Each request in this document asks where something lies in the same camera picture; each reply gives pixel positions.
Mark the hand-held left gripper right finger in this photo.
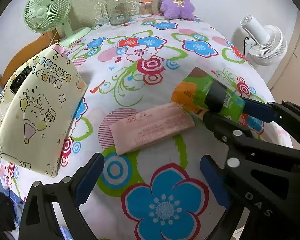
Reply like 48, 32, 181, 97
200, 155, 300, 240

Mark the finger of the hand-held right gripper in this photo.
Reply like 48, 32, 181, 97
203, 111, 300, 162
240, 98, 300, 152

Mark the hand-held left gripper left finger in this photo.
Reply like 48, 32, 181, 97
19, 152, 105, 240

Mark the green orange snack packet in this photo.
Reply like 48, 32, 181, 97
171, 66, 245, 119

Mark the cream cartoon gift bag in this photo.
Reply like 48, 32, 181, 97
0, 42, 88, 178

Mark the floral bed sheet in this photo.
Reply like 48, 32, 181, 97
0, 15, 293, 240

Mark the white desk fan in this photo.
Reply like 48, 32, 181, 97
240, 15, 288, 66

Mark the pink tissue pack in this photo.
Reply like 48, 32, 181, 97
109, 102, 196, 155

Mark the purple plush toy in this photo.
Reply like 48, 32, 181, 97
157, 0, 196, 20

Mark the cotton swab container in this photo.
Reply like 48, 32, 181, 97
139, 0, 153, 18

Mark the orange wooden board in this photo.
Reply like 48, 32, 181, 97
0, 31, 63, 85

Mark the glass mug with green lid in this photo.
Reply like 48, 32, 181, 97
101, 0, 130, 26

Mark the green desk fan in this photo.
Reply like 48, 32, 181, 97
24, 0, 92, 47

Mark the green patterned backdrop board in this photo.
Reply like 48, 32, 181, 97
67, 0, 165, 28

